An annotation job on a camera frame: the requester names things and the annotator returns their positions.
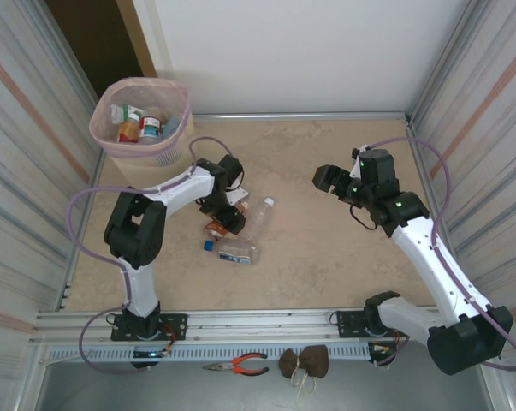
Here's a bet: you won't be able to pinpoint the brown white swirl label bottle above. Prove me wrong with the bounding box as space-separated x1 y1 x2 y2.
203 200 251 241

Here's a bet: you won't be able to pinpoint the small circuit board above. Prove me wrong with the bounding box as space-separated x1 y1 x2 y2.
132 348 173 360
367 342 398 365

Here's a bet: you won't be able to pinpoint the clear unlabelled bottle white cap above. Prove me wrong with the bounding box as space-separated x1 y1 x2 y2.
242 196 276 243

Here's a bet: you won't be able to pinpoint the clear bottle blue cap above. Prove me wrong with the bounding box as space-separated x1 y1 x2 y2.
203 239 262 265

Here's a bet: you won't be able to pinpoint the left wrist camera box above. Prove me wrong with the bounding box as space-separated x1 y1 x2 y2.
222 188 251 211

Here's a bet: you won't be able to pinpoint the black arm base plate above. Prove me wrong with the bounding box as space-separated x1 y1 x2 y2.
336 310 415 339
110 313 188 343

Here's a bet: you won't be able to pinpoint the grey metal shelf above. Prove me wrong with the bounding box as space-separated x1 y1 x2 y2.
39 361 498 411

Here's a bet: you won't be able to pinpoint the white string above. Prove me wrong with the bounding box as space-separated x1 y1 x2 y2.
291 366 318 403

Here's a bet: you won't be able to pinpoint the long aluminium base rail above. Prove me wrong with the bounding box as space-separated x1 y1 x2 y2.
28 306 496 346

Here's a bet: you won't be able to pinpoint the white green label bottle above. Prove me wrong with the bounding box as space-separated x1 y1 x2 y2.
110 104 133 126

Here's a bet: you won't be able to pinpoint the tan wooden door frame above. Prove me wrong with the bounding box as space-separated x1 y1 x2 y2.
115 0 158 78

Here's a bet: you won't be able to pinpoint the grey slotted cable duct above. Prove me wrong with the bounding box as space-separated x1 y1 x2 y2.
45 343 395 363

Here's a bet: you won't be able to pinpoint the beige plastic bin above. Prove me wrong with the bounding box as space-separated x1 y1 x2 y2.
89 76 194 189

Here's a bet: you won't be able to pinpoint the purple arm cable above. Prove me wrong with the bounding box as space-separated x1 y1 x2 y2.
362 136 516 372
67 136 246 374

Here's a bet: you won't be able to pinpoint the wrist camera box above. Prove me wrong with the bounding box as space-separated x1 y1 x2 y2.
349 145 370 177
222 188 251 211

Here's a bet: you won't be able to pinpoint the brown cloth bundle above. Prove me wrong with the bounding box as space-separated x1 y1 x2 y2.
277 344 330 381

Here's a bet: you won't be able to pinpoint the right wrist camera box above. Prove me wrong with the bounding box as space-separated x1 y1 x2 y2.
349 145 370 177

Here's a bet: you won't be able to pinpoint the gold red label bottle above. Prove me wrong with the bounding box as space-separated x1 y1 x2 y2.
115 110 142 145

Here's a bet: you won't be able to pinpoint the orange handled pliers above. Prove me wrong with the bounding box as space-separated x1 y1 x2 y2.
202 352 270 377

